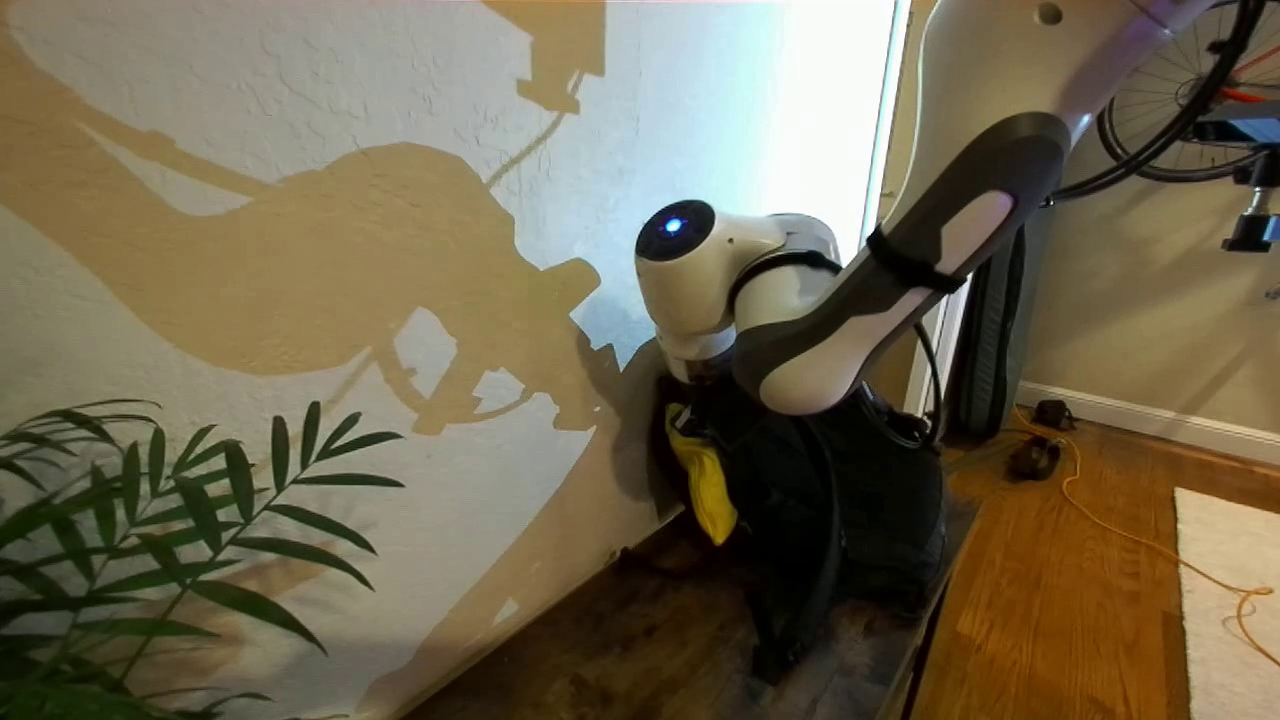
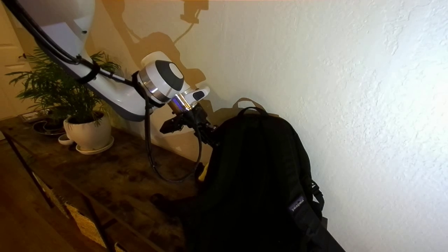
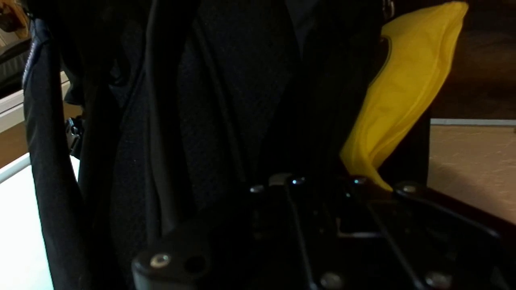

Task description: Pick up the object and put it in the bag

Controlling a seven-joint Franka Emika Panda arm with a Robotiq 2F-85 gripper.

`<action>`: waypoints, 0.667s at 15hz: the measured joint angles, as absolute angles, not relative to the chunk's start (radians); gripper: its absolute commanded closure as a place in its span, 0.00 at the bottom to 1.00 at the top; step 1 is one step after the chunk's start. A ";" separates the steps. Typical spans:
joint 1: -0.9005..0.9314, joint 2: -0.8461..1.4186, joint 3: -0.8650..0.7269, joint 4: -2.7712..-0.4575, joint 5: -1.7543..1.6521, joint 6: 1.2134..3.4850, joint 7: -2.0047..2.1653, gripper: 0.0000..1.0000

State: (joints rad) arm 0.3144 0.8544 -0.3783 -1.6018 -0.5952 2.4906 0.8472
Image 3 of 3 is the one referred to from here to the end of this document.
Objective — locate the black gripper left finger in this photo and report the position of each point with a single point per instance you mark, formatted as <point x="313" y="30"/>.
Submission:
<point x="252" y="236"/>

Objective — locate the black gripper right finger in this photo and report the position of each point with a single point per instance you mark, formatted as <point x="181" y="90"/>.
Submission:
<point x="408" y="236"/>

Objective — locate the yellow soft pouch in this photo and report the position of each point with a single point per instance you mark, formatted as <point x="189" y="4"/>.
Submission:
<point x="400" y="98"/>

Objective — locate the black backpack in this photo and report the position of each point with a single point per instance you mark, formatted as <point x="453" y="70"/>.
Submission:
<point x="215" y="98"/>

